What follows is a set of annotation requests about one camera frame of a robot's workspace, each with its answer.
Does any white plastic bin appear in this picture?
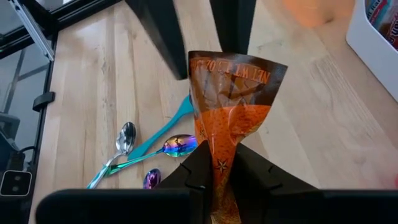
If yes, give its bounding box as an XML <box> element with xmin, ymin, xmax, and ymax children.
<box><xmin>345</xmin><ymin>0</ymin><xmax>398</xmax><ymax>103</ymax></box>

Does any silver spoon iridescent handle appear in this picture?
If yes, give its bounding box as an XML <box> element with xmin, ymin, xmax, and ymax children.
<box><xmin>86</xmin><ymin>121</ymin><xmax>137</xmax><ymax>190</ymax></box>

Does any silver aluminium rail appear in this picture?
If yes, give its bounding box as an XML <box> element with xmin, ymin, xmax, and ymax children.
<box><xmin>8</xmin><ymin>0</ymin><xmax>55</xmax><ymax>62</ymax></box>

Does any iridescent spoon green handle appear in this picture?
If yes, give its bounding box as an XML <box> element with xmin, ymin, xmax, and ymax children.
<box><xmin>104</xmin><ymin>133</ymin><xmax>199</xmax><ymax>179</ymax></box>

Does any teal plastic spoon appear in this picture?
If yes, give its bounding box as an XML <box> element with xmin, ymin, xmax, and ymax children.
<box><xmin>127</xmin><ymin>95</ymin><xmax>195</xmax><ymax>162</ymax></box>

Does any purple spoon gold handle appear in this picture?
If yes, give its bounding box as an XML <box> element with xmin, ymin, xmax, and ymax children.
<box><xmin>142</xmin><ymin>167</ymin><xmax>162</xmax><ymax>190</ymax></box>

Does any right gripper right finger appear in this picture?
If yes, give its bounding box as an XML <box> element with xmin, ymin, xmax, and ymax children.
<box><xmin>231</xmin><ymin>142</ymin><xmax>398</xmax><ymax>224</ymax></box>

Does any brown snack packet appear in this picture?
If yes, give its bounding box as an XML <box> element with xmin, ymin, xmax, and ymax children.
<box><xmin>187</xmin><ymin>50</ymin><xmax>289</xmax><ymax>224</ymax></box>

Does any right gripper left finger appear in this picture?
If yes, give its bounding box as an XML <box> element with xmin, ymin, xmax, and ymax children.
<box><xmin>35</xmin><ymin>139</ymin><xmax>215</xmax><ymax>224</ymax></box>

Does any orange plastic bin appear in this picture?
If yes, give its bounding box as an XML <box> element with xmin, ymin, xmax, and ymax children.
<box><xmin>282</xmin><ymin>0</ymin><xmax>356</xmax><ymax>29</ymax></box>

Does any black box camera white rim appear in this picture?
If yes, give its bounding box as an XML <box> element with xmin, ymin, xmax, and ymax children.
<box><xmin>0</xmin><ymin>170</ymin><xmax>33</xmax><ymax>197</ymax></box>

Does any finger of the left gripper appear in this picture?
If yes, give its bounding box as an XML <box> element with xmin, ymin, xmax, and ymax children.
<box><xmin>125</xmin><ymin>0</ymin><xmax>190</xmax><ymax>81</ymax></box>
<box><xmin>209</xmin><ymin>0</ymin><xmax>258</xmax><ymax>55</ymax></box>

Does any black aluminium table frame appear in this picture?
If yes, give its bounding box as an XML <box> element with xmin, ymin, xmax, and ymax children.
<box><xmin>0</xmin><ymin>0</ymin><xmax>124</xmax><ymax>224</ymax></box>

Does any black table clamp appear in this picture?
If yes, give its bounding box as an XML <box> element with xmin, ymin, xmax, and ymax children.
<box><xmin>32</xmin><ymin>91</ymin><xmax>57</xmax><ymax>113</ymax></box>

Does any blue white ramen packet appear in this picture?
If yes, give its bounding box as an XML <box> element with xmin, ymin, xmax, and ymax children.
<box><xmin>364</xmin><ymin>0</ymin><xmax>398</xmax><ymax>52</ymax></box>

